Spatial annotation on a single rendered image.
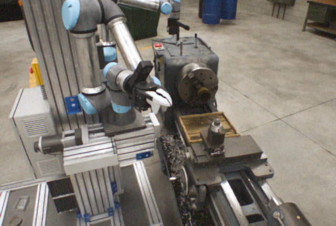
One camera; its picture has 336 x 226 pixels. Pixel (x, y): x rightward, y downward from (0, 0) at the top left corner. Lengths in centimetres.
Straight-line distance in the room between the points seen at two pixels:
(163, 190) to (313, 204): 139
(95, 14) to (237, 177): 114
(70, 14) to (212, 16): 740
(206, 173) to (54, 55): 102
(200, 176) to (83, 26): 95
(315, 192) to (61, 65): 249
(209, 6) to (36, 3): 723
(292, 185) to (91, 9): 242
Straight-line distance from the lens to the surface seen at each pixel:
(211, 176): 142
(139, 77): 81
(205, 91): 178
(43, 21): 134
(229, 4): 904
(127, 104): 100
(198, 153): 147
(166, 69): 194
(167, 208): 241
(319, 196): 286
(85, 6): 109
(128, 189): 229
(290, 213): 108
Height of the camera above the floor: 196
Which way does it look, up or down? 31 degrees down
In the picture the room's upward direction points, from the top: straight up
